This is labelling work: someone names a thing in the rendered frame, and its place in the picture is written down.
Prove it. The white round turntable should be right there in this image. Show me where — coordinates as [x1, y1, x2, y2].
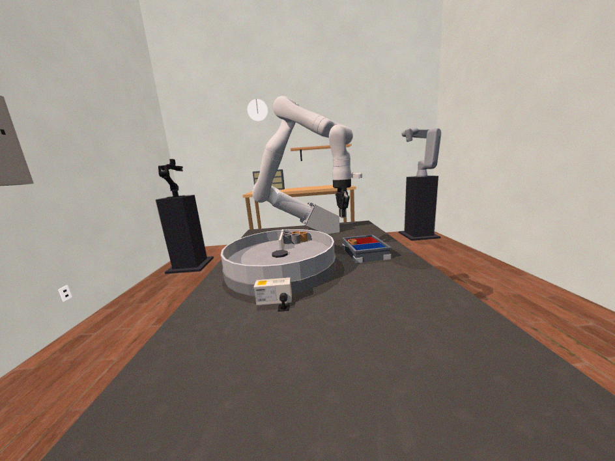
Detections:
[221, 229, 336, 311]

